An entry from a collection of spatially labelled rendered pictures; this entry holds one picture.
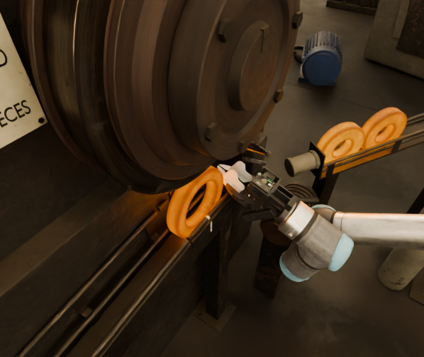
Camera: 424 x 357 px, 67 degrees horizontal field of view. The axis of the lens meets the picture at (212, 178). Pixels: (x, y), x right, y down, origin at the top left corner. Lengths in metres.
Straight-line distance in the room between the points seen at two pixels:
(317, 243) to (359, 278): 0.87
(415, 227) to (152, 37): 0.72
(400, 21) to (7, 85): 3.03
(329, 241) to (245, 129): 0.37
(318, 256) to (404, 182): 1.42
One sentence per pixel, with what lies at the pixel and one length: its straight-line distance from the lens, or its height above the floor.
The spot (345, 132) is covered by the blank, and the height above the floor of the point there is 0.77.
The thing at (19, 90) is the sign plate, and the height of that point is 1.12.
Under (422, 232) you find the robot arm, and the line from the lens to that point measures 0.89.
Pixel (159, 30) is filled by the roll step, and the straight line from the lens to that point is 0.37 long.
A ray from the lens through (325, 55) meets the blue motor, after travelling 2.66.
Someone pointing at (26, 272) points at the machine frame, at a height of 0.87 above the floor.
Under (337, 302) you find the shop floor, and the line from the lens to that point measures 1.55.
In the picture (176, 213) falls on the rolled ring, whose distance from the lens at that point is 0.69.
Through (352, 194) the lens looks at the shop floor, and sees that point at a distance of 1.96.
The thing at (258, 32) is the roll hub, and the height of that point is 1.17.
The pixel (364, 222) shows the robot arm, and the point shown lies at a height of 0.67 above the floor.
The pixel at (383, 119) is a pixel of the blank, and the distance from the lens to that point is 1.09.
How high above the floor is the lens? 1.33
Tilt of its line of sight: 45 degrees down
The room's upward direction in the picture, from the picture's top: straight up
